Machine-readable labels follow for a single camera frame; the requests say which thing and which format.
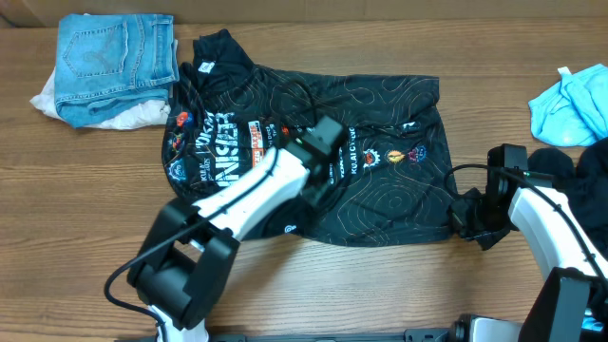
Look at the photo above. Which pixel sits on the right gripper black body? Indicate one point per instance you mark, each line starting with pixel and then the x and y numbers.
pixel 496 225

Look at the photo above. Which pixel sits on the black orange-patterned cycling jersey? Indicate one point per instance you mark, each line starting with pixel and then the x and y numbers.
pixel 389 184

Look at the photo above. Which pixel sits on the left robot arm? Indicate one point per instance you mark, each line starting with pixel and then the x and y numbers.
pixel 185 260

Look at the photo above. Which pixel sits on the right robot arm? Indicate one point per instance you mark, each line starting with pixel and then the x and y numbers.
pixel 572 303

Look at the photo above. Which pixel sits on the plain black garment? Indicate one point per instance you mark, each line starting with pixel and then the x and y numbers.
pixel 585 186

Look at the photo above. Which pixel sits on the light blue t-shirt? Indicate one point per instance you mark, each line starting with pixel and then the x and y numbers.
pixel 572 112

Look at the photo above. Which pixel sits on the folded blue denim jeans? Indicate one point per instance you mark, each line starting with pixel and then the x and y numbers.
pixel 142 23

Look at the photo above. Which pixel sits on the folded white cloth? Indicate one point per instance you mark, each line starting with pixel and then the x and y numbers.
pixel 138 116

